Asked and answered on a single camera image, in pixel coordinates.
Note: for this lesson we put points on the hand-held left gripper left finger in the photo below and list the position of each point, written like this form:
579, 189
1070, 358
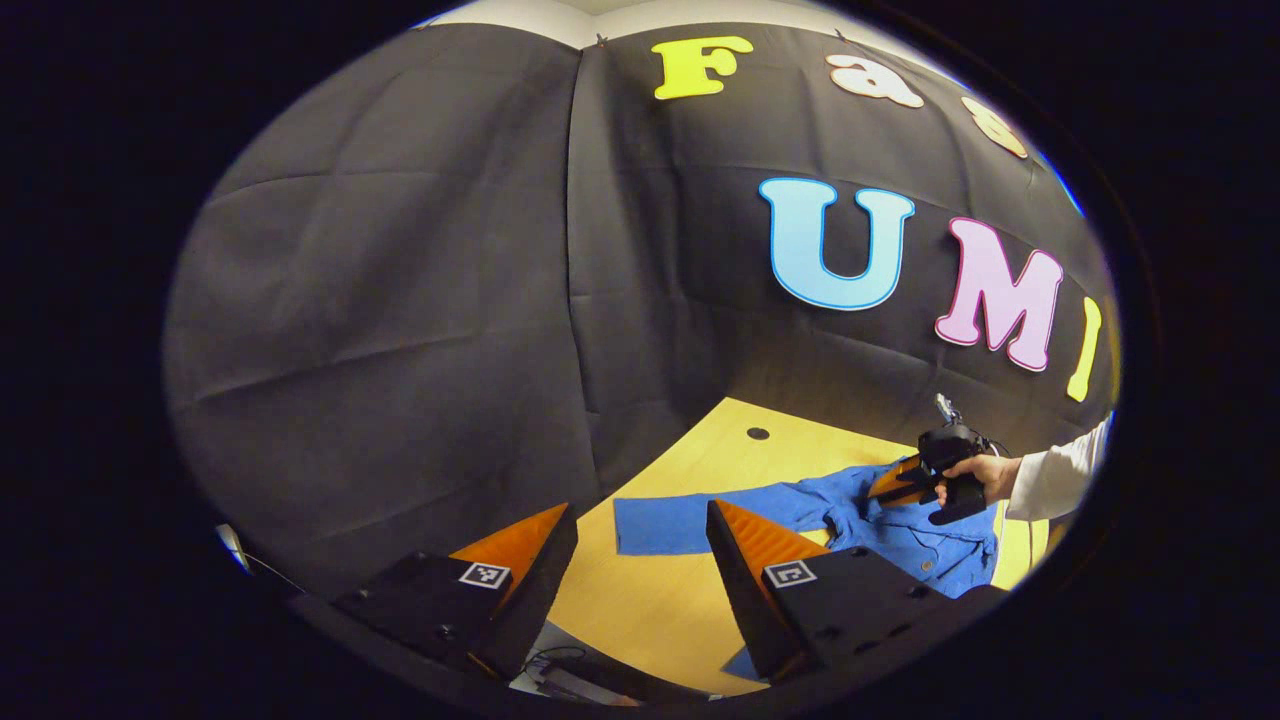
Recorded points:
540, 590

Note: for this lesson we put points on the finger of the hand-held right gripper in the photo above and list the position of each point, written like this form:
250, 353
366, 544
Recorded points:
900, 480

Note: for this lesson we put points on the blue button shirt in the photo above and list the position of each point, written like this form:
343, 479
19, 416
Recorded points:
660, 525

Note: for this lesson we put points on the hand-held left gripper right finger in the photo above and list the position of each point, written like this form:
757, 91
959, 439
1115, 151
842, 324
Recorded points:
740, 600

